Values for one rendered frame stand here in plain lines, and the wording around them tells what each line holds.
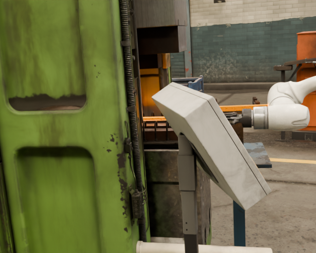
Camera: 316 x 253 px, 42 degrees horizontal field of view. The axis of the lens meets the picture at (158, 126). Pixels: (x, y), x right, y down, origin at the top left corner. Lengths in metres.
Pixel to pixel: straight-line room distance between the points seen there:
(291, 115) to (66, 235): 0.93
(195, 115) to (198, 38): 8.75
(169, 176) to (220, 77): 8.02
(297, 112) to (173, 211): 0.61
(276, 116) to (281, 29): 7.66
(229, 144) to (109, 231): 0.62
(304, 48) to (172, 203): 3.75
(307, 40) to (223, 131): 4.27
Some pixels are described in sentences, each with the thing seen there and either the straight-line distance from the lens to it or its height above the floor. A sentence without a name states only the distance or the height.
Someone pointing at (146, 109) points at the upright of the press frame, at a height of 1.00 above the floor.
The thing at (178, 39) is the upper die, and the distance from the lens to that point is 1.53.
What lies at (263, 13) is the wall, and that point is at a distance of 9.30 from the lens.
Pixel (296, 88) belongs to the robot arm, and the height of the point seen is 1.09.
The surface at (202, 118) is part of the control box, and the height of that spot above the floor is 1.15.
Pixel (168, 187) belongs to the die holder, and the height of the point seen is 0.75.
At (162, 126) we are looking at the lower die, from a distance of 1.63.
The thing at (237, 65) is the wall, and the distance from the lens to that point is 9.44.
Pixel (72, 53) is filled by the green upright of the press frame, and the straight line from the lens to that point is 1.37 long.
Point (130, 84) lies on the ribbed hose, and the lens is 1.33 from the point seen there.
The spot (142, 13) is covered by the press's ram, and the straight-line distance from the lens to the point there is 1.50.
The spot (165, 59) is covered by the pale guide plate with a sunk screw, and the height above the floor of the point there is 1.22.
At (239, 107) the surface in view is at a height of 0.97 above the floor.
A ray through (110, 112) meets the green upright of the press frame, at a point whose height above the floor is 1.12.
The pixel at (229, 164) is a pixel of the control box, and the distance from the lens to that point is 0.96.
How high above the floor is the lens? 1.34
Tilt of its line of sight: 12 degrees down
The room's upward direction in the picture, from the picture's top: 4 degrees counter-clockwise
